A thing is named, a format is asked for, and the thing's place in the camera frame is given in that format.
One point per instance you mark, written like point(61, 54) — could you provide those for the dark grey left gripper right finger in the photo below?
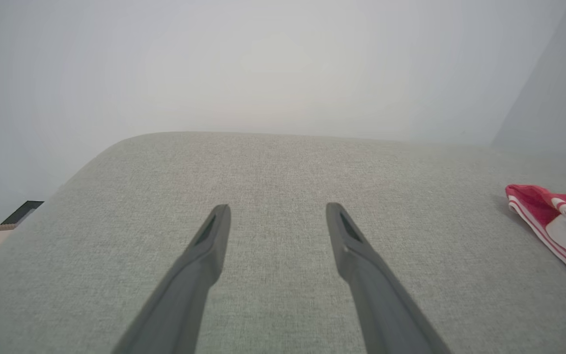
point(381, 300)

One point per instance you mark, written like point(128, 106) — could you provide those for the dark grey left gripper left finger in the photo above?
point(184, 295)

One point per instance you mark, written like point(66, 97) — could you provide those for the red basketball jersey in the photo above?
point(533, 209)

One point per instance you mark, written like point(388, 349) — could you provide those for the dark baseboard strip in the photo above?
point(23, 211)

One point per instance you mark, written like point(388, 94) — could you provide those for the grey partition panel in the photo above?
point(558, 98)

